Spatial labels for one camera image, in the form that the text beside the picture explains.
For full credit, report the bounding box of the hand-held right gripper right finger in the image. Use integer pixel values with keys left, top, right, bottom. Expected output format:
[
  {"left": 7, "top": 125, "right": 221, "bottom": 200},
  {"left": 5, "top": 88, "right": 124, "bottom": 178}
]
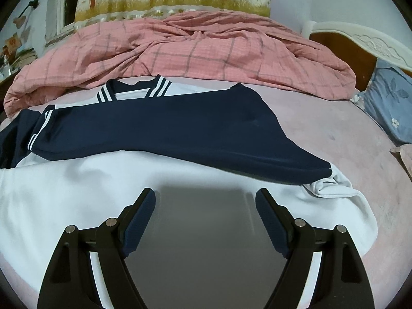
[{"left": 255, "top": 188, "right": 375, "bottom": 309}]

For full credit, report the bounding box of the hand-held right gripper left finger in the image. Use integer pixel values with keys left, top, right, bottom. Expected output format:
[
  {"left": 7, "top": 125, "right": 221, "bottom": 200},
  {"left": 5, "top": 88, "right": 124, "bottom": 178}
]
[{"left": 36, "top": 187, "right": 157, "bottom": 309}]

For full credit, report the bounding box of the white and navy jacket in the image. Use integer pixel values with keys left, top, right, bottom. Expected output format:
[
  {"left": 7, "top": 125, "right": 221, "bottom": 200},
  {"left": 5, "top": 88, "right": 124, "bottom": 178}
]
[{"left": 0, "top": 75, "right": 379, "bottom": 309}]

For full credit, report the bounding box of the pink pillow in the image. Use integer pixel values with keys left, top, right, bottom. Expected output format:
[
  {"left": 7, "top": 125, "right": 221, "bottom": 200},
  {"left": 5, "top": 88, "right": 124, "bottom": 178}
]
[{"left": 389, "top": 145, "right": 412, "bottom": 181}]

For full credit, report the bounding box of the blue floral pillow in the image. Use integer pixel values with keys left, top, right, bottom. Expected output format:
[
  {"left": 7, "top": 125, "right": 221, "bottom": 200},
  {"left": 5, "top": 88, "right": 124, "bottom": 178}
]
[{"left": 351, "top": 58, "right": 412, "bottom": 147}]

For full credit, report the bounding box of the pink checked quilt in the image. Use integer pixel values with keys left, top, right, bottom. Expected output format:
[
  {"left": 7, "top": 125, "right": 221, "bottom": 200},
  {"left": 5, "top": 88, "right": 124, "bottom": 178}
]
[{"left": 3, "top": 10, "right": 356, "bottom": 119}]

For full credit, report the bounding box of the white carved bed headboard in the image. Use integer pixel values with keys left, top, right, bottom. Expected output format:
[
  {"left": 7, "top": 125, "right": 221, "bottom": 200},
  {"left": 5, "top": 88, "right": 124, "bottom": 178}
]
[{"left": 303, "top": 21, "right": 412, "bottom": 92}]

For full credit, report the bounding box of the white framed window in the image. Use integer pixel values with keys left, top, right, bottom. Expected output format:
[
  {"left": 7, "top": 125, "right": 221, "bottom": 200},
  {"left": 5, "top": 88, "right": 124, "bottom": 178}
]
[{"left": 56, "top": 0, "right": 81, "bottom": 34}]

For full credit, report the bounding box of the pink wall lamp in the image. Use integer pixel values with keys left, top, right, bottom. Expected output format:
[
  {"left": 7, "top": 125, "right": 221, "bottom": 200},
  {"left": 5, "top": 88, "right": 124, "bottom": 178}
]
[{"left": 13, "top": 0, "right": 39, "bottom": 28}]

